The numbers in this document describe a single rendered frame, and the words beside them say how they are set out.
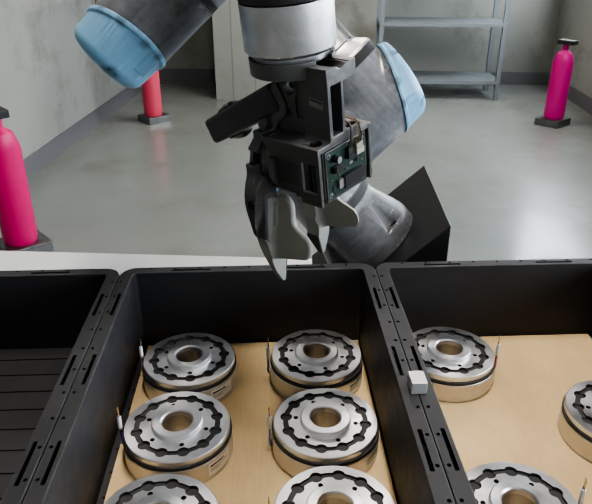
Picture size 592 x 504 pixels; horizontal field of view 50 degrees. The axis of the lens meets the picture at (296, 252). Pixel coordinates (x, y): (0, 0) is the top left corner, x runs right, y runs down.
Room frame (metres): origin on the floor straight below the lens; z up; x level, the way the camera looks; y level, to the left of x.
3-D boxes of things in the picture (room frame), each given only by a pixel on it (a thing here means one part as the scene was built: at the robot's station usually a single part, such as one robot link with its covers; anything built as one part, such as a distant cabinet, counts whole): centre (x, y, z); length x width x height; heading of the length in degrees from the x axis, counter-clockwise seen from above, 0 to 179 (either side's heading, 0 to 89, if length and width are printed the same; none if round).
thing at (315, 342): (0.59, -0.02, 0.86); 0.05 x 0.05 x 0.01
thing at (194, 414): (0.48, 0.11, 0.86); 0.05 x 0.05 x 0.01
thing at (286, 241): (0.53, 0.01, 1.03); 0.06 x 0.03 x 0.09; 48
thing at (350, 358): (0.59, -0.02, 0.86); 0.10 x 0.10 x 0.01
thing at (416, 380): (0.45, -0.10, 0.94); 0.02 x 0.01 x 0.01; 3
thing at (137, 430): (0.48, 0.11, 0.86); 0.10 x 0.10 x 0.01
